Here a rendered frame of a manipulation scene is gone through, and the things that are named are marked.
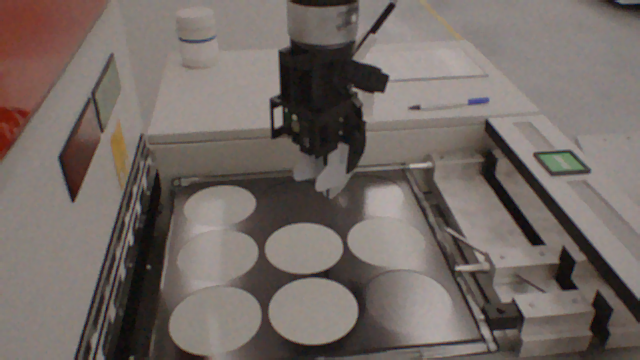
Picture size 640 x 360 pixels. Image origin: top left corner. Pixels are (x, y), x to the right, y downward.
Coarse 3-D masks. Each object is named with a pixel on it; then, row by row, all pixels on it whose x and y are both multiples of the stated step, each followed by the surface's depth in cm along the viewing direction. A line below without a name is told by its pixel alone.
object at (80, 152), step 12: (84, 120) 54; (84, 132) 54; (96, 132) 58; (72, 144) 50; (84, 144) 53; (96, 144) 57; (72, 156) 50; (84, 156) 53; (72, 168) 50; (84, 168) 53; (72, 180) 49
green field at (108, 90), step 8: (112, 64) 66; (112, 72) 66; (104, 80) 62; (112, 80) 66; (104, 88) 62; (112, 88) 66; (96, 96) 59; (104, 96) 62; (112, 96) 65; (104, 104) 62; (112, 104) 65; (104, 112) 61; (104, 120) 61
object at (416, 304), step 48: (192, 192) 82; (288, 192) 82; (384, 192) 82; (432, 240) 73; (192, 288) 66; (240, 288) 66; (384, 288) 66; (432, 288) 66; (384, 336) 60; (432, 336) 60; (480, 336) 60
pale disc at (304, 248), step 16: (304, 224) 76; (272, 240) 73; (288, 240) 73; (304, 240) 73; (320, 240) 73; (336, 240) 73; (272, 256) 70; (288, 256) 70; (304, 256) 70; (320, 256) 70; (336, 256) 70; (304, 272) 68
